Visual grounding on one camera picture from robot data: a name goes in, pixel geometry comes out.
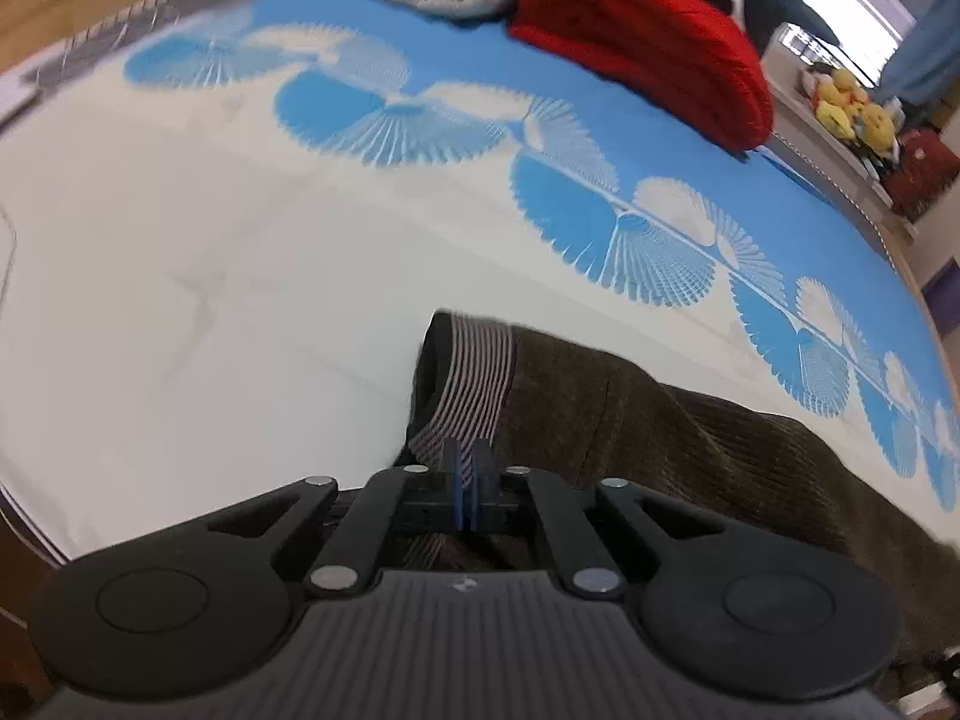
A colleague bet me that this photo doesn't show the blue white printed bed sheet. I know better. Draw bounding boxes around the blue white printed bed sheet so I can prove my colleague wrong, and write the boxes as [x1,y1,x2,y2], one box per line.
[0,0,960,567]

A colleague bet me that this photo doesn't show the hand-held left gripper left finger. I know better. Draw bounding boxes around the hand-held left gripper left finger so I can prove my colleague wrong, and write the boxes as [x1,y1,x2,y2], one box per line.
[201,439,464,593]

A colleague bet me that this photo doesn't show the white windowsill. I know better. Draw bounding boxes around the white windowsill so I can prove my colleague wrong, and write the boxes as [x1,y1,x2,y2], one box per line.
[761,22,917,242]

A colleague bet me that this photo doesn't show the purple board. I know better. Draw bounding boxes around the purple board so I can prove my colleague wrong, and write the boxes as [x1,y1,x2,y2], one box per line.
[922,262,960,317]

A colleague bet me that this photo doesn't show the brown corduroy pants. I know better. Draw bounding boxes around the brown corduroy pants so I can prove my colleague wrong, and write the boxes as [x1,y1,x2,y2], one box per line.
[390,309,960,717]

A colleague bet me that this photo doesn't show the yellow duck plush toy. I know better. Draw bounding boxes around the yellow duck plush toy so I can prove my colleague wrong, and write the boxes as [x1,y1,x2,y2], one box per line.
[812,68,872,137]

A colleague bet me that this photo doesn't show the window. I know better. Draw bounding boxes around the window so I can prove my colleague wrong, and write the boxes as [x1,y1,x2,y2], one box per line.
[780,0,920,87]

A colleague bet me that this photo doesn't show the yellow round plush toy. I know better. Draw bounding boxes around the yellow round plush toy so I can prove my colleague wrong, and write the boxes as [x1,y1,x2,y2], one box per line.
[853,101,899,160]

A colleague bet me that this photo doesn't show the red folded blanket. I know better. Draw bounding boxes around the red folded blanket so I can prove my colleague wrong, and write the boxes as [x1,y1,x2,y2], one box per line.
[508,0,775,154]

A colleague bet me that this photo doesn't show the red box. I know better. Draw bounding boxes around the red box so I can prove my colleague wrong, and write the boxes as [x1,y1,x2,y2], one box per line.
[881,127,960,223]

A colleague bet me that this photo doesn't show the blue curtain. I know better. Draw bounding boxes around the blue curtain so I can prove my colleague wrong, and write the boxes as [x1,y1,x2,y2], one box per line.
[879,0,960,117]

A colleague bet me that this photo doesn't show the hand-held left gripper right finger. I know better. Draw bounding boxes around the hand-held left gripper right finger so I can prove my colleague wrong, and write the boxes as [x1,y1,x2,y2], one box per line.
[470,440,730,597]

